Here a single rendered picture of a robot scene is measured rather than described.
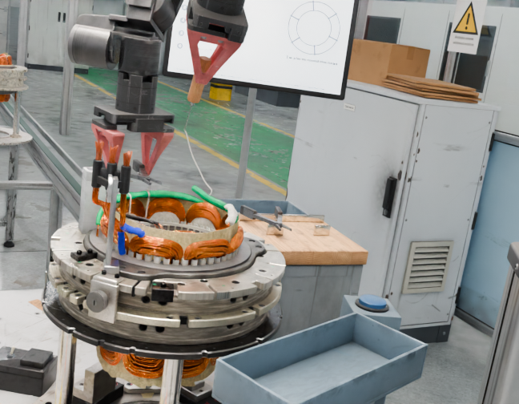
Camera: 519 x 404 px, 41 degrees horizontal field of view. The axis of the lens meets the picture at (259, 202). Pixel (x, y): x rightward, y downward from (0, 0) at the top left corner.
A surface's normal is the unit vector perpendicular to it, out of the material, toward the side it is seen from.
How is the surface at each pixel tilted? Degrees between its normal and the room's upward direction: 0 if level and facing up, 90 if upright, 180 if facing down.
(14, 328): 0
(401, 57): 90
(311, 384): 0
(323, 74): 83
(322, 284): 90
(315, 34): 83
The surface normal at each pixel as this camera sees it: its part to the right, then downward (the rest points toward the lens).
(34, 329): 0.14, -0.96
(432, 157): 0.44, 0.28
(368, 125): -0.88, -0.01
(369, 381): 0.71, 0.26
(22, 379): -0.11, 0.23
